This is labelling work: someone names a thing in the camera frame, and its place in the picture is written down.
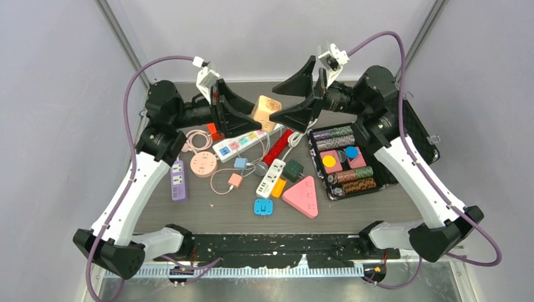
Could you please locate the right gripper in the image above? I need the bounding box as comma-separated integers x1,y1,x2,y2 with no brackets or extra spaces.
270,56,368,133

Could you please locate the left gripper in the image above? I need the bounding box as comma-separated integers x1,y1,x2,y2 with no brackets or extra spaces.
173,79,262,137

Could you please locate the beige cube adapter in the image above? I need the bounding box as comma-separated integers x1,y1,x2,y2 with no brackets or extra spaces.
251,95,282,132

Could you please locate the white multicolour power strip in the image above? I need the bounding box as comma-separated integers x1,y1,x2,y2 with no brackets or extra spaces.
212,124,283,163

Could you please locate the dark green cube adapter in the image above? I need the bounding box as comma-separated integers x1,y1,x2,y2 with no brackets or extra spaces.
282,159,304,182

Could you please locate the purple power strip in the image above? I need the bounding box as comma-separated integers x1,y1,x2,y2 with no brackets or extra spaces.
170,160,188,203

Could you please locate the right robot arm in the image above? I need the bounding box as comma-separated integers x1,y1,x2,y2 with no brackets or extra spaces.
270,56,484,262

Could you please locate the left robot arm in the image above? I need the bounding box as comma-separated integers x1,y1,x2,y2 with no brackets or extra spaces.
73,79,261,280

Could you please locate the light blue charger plug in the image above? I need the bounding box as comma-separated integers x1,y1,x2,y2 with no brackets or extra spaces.
234,157,254,171

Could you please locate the pink charger plug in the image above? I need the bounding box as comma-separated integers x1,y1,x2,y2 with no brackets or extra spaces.
227,173,243,188

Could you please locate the blue plug adapter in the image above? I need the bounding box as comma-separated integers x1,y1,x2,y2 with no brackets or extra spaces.
253,199,274,216

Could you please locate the red cube adapter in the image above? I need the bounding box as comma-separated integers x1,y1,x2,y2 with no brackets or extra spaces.
207,123,225,142

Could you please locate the pink round socket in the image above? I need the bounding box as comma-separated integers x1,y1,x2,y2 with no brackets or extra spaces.
190,151,218,178

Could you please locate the red glitter microphone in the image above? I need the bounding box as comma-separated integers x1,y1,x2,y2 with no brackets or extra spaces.
254,129,294,177

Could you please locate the small white power strip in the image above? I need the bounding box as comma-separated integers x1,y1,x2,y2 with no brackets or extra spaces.
256,159,286,199

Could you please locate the black poker chip case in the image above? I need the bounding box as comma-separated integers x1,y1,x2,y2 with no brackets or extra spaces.
307,96,440,202

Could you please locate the yellow curved block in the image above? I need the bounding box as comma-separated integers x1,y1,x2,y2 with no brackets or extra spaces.
271,178,287,198

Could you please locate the pink triangular socket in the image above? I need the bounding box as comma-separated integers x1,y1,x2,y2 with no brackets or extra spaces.
282,176,318,219

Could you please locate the white bundled cord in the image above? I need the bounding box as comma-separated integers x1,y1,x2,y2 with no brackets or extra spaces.
281,129,310,161

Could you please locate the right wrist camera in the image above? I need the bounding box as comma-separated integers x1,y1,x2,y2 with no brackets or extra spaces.
318,42,350,88

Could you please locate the pink coiled cord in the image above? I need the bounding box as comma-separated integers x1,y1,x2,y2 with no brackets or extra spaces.
181,129,213,154

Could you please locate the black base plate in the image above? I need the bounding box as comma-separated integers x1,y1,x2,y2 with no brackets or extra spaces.
180,234,400,269

